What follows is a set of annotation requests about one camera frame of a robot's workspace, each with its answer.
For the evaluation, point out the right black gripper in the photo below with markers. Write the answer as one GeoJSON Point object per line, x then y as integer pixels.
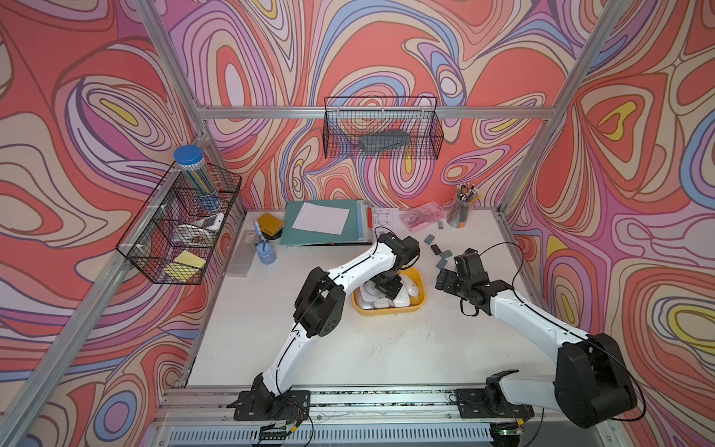
{"type": "Point", "coordinates": [451, 276]}

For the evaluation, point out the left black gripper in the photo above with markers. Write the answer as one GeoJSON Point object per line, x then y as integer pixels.
{"type": "Point", "coordinates": [391, 289]}

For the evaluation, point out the white mouse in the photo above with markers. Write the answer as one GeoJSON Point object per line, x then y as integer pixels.
{"type": "Point", "coordinates": [401, 300]}
{"type": "Point", "coordinates": [411, 287]}

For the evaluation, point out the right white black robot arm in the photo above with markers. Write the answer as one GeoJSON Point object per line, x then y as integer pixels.
{"type": "Point", "coordinates": [590, 382]}

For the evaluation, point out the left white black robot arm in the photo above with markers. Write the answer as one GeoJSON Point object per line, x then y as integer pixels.
{"type": "Point", "coordinates": [319, 306]}

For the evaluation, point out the silver mouse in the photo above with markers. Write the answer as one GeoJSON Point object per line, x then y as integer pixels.
{"type": "Point", "coordinates": [366, 298]}

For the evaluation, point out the yellow plastic storage box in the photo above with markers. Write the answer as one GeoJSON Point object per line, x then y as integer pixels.
{"type": "Point", "coordinates": [382, 305]}

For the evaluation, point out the translucent white box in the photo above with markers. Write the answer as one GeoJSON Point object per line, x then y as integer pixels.
{"type": "Point", "coordinates": [243, 255]}

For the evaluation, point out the printed paper sheet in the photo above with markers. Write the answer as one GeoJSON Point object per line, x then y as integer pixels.
{"type": "Point", "coordinates": [384, 219]}

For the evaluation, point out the pink plastic case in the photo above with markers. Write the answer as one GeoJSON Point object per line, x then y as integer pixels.
{"type": "Point", "coordinates": [421, 217]}

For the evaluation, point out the pen holder cup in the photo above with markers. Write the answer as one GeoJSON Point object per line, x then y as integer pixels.
{"type": "Point", "coordinates": [465, 198]}

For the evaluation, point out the white paper sheet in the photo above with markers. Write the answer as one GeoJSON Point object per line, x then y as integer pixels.
{"type": "Point", "coordinates": [321, 219]}

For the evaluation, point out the green folder stack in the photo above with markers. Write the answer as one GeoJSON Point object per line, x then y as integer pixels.
{"type": "Point", "coordinates": [355, 231]}

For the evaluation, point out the grey item in back basket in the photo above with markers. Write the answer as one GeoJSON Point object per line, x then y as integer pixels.
{"type": "Point", "coordinates": [384, 142]}

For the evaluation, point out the yellow sticky note pad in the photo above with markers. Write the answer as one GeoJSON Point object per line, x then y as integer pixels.
{"type": "Point", "coordinates": [184, 267]}

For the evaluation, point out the blue lid pencil jar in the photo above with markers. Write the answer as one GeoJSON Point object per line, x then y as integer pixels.
{"type": "Point", "coordinates": [190, 160]}

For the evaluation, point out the back black wire basket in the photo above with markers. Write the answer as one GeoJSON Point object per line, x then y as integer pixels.
{"type": "Point", "coordinates": [346, 118]}

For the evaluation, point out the black wire basket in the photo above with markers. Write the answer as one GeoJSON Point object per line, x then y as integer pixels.
{"type": "Point", "coordinates": [346, 118]}
{"type": "Point", "coordinates": [173, 221]}

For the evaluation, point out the left black wire basket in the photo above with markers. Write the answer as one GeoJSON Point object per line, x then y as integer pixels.
{"type": "Point", "coordinates": [173, 221]}

